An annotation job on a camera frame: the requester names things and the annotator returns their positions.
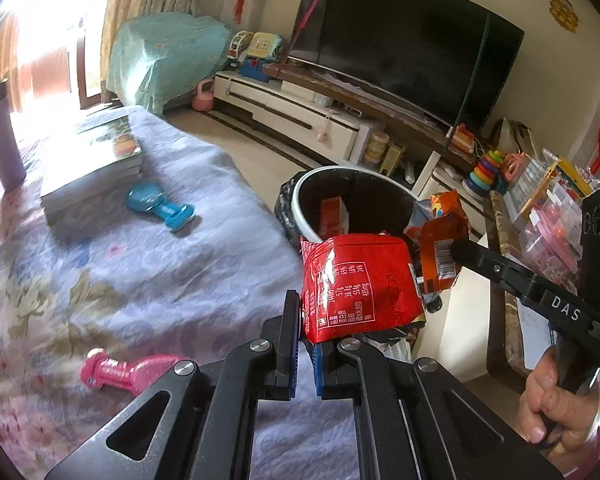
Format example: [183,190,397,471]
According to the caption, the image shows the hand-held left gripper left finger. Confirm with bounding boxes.
[45,290,303,480]

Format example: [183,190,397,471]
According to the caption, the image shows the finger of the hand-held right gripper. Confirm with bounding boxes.
[447,239,546,306]

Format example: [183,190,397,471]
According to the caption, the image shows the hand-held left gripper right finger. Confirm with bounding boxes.
[307,337,563,480]

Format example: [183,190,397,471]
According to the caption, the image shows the orange snack packet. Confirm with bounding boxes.
[405,189,472,294]

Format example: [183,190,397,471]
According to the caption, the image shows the red snack packet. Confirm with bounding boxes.
[299,232,426,346]

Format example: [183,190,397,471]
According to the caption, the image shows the black trash can white rim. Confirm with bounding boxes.
[275,165,432,361]

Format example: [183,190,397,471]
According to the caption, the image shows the person's right hand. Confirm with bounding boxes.
[517,345,600,457]

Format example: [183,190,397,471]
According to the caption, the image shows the pink lid storage box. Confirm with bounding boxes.
[517,180,589,272]

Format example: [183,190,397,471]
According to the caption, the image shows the white side cabinet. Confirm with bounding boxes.
[410,150,497,397]

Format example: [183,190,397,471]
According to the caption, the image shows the yellow toy box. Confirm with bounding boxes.
[545,156,597,199]

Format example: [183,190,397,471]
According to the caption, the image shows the clear plastic storage box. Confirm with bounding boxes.
[504,159,567,222]

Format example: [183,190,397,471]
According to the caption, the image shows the rainbow stacking rings toy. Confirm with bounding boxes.
[462,150,504,194]

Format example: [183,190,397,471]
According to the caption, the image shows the white paper sheet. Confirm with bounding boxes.
[517,295,561,372]

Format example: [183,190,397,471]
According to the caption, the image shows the pink plastic toy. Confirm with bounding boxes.
[502,152,531,181]

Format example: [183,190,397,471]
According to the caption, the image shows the orange wooden toy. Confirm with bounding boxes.
[452,124,486,154]

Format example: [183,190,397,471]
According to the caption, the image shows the white tote bag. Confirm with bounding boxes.
[490,119,536,161]

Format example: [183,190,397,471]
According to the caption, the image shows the yellow box grater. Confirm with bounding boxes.
[382,141,406,176]

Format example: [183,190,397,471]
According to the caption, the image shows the red carton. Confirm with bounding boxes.
[319,196,351,241]

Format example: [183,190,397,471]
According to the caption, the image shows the stack of yellow tubs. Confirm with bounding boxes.
[365,130,389,164]

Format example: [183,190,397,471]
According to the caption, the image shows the lavender floral tablecloth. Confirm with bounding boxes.
[0,105,412,480]

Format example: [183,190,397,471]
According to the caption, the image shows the green pole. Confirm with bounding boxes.
[442,12,492,162]

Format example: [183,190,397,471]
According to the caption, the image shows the blue toy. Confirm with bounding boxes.
[125,182,197,234]

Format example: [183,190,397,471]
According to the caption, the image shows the black television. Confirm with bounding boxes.
[287,0,526,134]

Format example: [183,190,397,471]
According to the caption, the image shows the white television cabinet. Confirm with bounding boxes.
[214,57,487,211]

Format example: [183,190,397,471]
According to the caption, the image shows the pink kettlebell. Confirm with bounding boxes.
[191,78,216,113]

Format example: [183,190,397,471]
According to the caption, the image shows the stack of picture books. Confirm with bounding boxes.
[40,112,146,226]

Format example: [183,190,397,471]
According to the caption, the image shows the blue toy vehicle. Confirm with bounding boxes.
[237,57,277,82]

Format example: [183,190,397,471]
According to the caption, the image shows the pink pole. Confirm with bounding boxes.
[290,0,339,49]

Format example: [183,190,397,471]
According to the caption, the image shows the yellow-green toy basket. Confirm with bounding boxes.
[245,32,282,66]

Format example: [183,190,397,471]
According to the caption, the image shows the white toy basket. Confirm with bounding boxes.
[228,31,253,61]

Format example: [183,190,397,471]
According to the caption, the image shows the teal cloth furniture cover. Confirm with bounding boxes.
[102,12,234,114]

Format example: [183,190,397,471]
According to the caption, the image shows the purple bottle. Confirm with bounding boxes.
[0,85,29,194]

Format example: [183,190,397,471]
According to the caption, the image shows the large orange wall decal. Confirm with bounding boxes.
[550,0,581,34]

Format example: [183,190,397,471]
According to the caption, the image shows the brown balcony door frame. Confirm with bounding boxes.
[70,17,107,111]

